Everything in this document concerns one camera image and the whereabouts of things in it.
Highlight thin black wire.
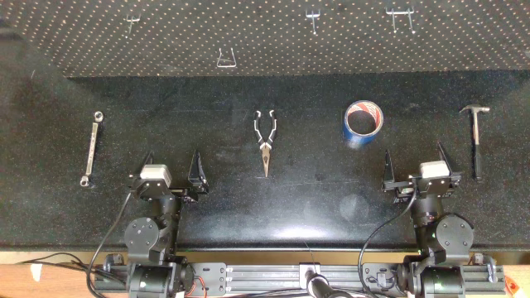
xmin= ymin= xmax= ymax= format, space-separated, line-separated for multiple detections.
xmin=16 ymin=251 xmax=128 ymax=286

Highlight black and white pliers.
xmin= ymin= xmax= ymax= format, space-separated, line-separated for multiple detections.
xmin=253 ymin=109 xmax=277 ymax=178

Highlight mounting rail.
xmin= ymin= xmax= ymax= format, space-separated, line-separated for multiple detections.
xmin=93 ymin=252 xmax=508 ymax=298

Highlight metal hook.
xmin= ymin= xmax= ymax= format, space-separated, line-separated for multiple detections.
xmin=215 ymin=47 xmax=238 ymax=69
xmin=385 ymin=6 xmax=417 ymax=35
xmin=125 ymin=14 xmax=142 ymax=36
xmin=305 ymin=9 xmax=321 ymax=36

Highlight hammer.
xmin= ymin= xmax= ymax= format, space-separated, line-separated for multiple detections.
xmin=458 ymin=103 xmax=491 ymax=182

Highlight wrench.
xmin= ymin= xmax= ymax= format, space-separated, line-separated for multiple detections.
xmin=79 ymin=110 xmax=104 ymax=188

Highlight black cable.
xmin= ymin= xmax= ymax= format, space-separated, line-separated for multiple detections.
xmin=85 ymin=190 xmax=133 ymax=298
xmin=358 ymin=186 xmax=418 ymax=297

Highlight roll of blue tape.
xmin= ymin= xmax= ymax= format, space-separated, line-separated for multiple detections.
xmin=342 ymin=99 xmax=384 ymax=148

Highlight black pegboard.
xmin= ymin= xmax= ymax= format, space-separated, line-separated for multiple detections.
xmin=0 ymin=0 xmax=530 ymax=79

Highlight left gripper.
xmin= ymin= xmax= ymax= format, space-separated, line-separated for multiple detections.
xmin=130 ymin=149 xmax=210 ymax=204

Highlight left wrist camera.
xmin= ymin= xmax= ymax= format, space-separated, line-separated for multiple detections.
xmin=139 ymin=164 xmax=173 ymax=187

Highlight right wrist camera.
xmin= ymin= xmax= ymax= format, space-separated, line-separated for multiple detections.
xmin=418 ymin=160 xmax=451 ymax=180

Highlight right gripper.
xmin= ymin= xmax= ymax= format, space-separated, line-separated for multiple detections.
xmin=381 ymin=142 xmax=463 ymax=204

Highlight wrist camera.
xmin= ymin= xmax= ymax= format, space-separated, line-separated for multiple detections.
xmin=418 ymin=160 xmax=451 ymax=180
xmin=139 ymin=164 xmax=173 ymax=187

